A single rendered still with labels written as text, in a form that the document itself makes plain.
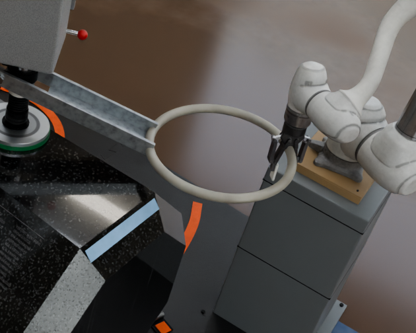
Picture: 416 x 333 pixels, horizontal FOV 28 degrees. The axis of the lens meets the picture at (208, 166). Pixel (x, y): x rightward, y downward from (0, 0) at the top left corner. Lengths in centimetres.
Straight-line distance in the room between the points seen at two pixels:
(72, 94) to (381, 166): 103
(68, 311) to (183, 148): 199
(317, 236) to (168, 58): 218
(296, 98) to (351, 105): 19
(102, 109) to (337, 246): 97
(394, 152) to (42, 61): 115
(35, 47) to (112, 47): 252
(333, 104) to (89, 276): 86
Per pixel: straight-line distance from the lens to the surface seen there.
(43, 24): 233
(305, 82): 253
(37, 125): 267
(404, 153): 274
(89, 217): 242
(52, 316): 236
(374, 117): 285
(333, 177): 294
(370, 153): 280
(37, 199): 244
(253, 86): 487
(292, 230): 302
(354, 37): 581
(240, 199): 245
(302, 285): 314
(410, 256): 414
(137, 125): 266
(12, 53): 240
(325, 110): 246
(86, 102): 263
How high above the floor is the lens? 251
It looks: 37 degrees down
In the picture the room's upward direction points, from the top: 18 degrees clockwise
